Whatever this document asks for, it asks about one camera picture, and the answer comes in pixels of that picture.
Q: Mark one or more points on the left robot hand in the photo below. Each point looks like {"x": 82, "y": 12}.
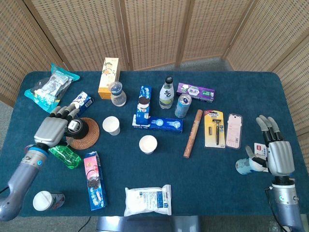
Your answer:
{"x": 49, "y": 131}

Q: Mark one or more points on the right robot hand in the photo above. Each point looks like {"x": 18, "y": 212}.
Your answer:
{"x": 280, "y": 157}

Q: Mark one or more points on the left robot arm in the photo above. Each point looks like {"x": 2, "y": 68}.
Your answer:
{"x": 21, "y": 174}

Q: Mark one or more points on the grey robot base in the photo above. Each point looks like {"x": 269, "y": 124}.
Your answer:
{"x": 147, "y": 224}

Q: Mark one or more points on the white power adapter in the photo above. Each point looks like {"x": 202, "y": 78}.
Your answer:
{"x": 73, "y": 126}

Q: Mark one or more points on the black cast iron teapot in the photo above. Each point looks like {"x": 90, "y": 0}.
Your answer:
{"x": 77, "y": 134}

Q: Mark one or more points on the green plastic bottle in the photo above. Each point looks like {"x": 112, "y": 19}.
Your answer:
{"x": 67, "y": 155}

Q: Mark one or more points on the round woven rattan coaster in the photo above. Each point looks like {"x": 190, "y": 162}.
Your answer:
{"x": 90, "y": 135}

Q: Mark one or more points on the teal clear snack bag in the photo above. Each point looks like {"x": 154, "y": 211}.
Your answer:
{"x": 51, "y": 88}

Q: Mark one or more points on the blue Oreo cookie box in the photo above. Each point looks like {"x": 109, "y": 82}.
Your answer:
{"x": 143, "y": 106}
{"x": 83, "y": 100}

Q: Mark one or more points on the pink blister pack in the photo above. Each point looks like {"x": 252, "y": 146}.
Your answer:
{"x": 234, "y": 131}

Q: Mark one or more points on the dark blue table cloth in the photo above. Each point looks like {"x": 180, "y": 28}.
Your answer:
{"x": 229, "y": 193}

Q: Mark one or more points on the pink blue Oreo box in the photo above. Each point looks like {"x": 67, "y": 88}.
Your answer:
{"x": 94, "y": 181}

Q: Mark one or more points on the white lidded printed can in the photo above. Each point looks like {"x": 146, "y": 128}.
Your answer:
{"x": 43, "y": 200}

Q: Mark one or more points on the razor on yellow card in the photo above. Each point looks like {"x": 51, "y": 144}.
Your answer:
{"x": 214, "y": 129}

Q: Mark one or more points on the white bottle with blue cap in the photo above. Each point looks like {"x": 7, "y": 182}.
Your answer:
{"x": 118, "y": 97}

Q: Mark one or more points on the yellow orange carton box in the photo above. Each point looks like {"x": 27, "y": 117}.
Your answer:
{"x": 107, "y": 77}

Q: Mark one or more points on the wooden rolling pin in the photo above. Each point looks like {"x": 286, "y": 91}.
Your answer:
{"x": 193, "y": 134}

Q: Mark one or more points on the purple toothpaste box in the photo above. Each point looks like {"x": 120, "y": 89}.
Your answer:
{"x": 195, "y": 92}

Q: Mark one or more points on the light blue drink can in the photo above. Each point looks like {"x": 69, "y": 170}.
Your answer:
{"x": 182, "y": 107}

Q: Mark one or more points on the blue toothpaste box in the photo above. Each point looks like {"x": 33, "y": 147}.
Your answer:
{"x": 166, "y": 123}

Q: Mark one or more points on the white wipes pack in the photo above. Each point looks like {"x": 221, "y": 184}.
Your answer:
{"x": 147, "y": 200}

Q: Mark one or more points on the clear lime soda bottle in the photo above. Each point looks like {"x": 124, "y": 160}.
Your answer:
{"x": 166, "y": 94}

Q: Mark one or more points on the woven wooden folding screen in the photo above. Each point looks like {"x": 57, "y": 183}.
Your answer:
{"x": 154, "y": 29}

